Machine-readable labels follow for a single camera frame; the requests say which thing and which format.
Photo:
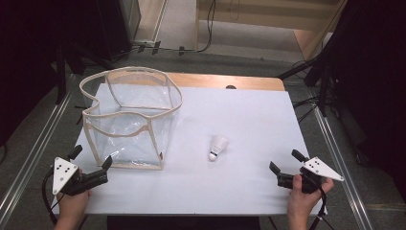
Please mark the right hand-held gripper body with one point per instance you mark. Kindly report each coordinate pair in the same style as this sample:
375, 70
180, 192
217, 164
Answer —
306, 179

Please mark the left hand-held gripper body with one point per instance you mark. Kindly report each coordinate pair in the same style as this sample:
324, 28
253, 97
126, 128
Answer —
63, 174

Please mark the clear bag with beige trim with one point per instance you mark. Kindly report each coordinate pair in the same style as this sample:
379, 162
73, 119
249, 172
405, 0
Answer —
150, 127

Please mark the white shuttlecock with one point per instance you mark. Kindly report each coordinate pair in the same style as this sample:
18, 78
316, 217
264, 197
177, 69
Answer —
217, 146

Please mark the person's right hand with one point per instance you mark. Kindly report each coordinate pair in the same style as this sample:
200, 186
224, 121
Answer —
301, 201

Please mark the person's left hand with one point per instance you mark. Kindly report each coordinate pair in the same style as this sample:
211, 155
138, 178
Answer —
73, 206

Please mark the white table board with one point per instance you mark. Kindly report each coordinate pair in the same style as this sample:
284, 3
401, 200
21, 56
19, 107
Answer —
242, 124

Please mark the black metal stand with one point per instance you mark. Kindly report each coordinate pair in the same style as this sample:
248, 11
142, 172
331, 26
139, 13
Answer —
323, 92

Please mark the black stand leg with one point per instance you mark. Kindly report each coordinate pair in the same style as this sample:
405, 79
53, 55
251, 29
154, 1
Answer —
60, 76

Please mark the black curtain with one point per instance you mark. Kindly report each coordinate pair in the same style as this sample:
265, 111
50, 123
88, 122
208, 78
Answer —
25, 48
376, 80

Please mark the metal floor rail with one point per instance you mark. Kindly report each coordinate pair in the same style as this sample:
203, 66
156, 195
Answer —
343, 169
35, 150

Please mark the light wooden shelf frame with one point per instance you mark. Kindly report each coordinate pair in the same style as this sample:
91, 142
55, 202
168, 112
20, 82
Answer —
255, 20

